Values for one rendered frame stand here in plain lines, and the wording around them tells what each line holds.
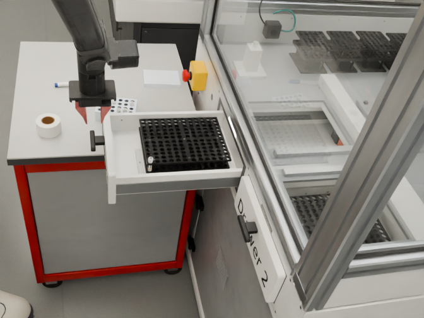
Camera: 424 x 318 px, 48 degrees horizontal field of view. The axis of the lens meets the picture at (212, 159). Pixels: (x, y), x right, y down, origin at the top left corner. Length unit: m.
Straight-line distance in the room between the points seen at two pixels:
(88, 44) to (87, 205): 0.80
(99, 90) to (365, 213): 0.63
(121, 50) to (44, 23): 2.61
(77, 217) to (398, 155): 1.20
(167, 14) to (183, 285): 1.11
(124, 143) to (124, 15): 0.74
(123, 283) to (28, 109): 0.84
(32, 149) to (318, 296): 0.91
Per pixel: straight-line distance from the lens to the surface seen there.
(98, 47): 0.92
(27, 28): 3.56
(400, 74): 0.64
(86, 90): 1.08
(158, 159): 1.21
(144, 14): 1.96
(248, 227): 1.08
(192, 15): 1.99
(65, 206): 1.60
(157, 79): 1.69
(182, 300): 2.01
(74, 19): 0.81
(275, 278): 1.02
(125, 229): 1.72
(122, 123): 1.36
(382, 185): 0.70
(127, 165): 1.27
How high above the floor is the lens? 1.74
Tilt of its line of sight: 43 degrees down
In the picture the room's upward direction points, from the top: 12 degrees clockwise
